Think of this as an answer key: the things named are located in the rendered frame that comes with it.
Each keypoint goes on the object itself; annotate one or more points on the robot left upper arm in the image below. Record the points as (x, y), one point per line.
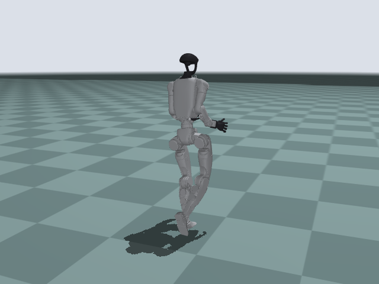
(170, 88)

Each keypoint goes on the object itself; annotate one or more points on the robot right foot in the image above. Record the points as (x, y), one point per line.
(181, 223)

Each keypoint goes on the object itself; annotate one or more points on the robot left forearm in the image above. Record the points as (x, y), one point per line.
(178, 118)

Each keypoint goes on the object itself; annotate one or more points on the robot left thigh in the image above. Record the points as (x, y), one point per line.
(183, 160)

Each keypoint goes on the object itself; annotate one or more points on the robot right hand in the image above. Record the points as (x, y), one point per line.
(220, 125)

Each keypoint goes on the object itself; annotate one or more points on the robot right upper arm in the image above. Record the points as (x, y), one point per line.
(202, 87)

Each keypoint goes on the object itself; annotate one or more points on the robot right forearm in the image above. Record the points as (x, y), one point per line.
(205, 118)

